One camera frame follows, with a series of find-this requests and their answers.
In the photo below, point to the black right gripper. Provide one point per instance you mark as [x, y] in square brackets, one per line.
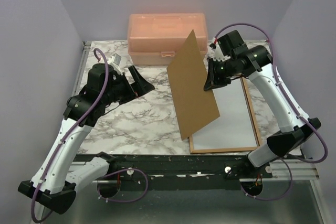
[212, 81]

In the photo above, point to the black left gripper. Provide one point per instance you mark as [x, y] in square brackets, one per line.
[138, 88]

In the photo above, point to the brown cardboard backing board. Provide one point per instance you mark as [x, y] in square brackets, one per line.
[194, 107]

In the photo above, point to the photo print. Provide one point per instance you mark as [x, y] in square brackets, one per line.
[231, 119]

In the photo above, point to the blue wooden picture frame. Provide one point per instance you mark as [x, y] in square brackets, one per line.
[252, 119]

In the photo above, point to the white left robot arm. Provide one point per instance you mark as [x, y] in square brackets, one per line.
[90, 95]

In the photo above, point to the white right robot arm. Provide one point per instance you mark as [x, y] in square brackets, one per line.
[255, 64]

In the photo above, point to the orange translucent plastic storage box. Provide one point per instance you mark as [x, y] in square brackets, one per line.
[154, 39]

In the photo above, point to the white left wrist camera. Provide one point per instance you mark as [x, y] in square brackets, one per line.
[114, 61]

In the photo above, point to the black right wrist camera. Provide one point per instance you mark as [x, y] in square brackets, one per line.
[230, 41]

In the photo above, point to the aluminium extrusion table frame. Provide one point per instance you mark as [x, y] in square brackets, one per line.
[51, 177]

